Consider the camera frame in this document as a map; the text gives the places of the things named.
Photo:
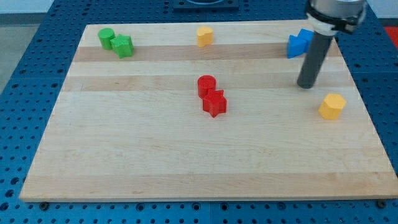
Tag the blue triangle block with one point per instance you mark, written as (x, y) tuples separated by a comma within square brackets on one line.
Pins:
[(295, 46)]

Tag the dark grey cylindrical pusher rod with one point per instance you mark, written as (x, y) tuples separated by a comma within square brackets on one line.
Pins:
[(314, 59)]

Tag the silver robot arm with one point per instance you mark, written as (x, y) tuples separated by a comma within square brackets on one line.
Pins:
[(328, 17)]

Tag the red cylinder block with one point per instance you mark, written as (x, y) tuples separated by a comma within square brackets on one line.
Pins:
[(204, 84)]

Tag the wooden board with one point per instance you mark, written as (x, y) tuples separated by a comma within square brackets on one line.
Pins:
[(133, 129)]

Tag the green cylinder block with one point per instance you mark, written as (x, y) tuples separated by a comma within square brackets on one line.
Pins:
[(105, 36)]

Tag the green star block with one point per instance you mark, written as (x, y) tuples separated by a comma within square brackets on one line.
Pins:
[(122, 45)]

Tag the yellow heart block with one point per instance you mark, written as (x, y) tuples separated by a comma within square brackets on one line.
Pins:
[(204, 36)]

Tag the blue cube block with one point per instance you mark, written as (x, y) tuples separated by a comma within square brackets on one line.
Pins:
[(307, 36)]

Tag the red star block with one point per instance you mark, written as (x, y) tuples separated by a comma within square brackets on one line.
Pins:
[(214, 102)]

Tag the yellow hexagon block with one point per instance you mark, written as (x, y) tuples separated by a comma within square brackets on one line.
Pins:
[(332, 106)]

